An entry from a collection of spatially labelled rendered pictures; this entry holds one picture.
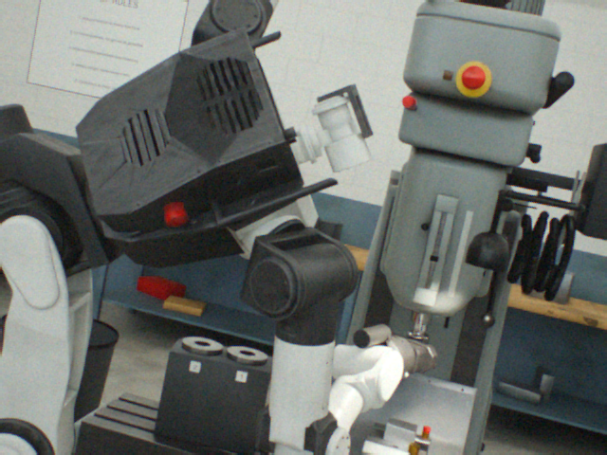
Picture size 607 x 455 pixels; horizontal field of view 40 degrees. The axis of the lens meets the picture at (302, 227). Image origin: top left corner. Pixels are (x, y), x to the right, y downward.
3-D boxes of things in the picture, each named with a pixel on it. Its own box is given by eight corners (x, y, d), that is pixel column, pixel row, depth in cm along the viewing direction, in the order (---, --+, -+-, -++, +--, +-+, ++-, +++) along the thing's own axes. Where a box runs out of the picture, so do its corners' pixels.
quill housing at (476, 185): (474, 329, 159) (513, 166, 155) (371, 302, 163) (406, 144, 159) (475, 312, 177) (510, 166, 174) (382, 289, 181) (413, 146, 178)
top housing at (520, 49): (545, 112, 141) (568, 18, 139) (395, 82, 146) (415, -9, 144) (530, 125, 187) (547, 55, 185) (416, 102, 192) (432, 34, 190)
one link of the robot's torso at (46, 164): (-66, 128, 123) (44, 86, 122) (-32, 128, 135) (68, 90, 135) (7, 301, 126) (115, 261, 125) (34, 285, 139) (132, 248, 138)
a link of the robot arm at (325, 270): (299, 354, 114) (306, 260, 112) (250, 337, 120) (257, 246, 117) (347, 337, 124) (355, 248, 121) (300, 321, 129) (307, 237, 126)
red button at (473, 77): (482, 91, 138) (487, 67, 137) (458, 86, 139) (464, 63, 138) (482, 93, 141) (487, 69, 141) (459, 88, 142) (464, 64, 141)
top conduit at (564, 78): (572, 93, 142) (577, 72, 142) (547, 88, 143) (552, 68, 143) (550, 110, 186) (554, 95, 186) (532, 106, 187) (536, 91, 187)
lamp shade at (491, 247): (477, 267, 141) (486, 232, 140) (457, 259, 147) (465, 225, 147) (513, 273, 143) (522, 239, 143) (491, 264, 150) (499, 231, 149)
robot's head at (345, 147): (321, 178, 129) (374, 158, 128) (298, 117, 128) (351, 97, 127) (320, 176, 135) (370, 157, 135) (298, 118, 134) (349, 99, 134)
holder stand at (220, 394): (253, 456, 176) (272, 366, 173) (153, 434, 176) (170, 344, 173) (258, 435, 188) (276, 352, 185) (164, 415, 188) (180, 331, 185)
